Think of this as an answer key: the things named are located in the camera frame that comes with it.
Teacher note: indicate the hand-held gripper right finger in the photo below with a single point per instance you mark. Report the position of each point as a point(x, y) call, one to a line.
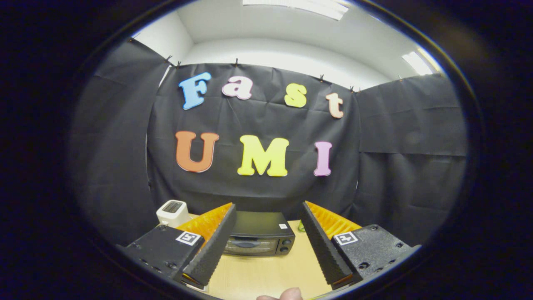
point(325, 252)

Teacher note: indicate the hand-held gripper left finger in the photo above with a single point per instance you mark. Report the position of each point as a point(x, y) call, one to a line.
point(210, 252)

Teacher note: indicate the black toaster oven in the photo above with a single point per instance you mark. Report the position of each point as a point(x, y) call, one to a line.
point(260, 231)

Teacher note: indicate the white toaster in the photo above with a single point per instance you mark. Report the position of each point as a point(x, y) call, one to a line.
point(173, 212)

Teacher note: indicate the green drink bottle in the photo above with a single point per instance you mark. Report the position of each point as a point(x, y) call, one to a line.
point(301, 227)

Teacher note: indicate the black backdrop cloth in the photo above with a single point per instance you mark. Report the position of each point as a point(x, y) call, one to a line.
point(120, 158)

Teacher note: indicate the ceiling light panel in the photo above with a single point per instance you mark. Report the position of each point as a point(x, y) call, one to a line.
point(300, 7)
point(417, 62)

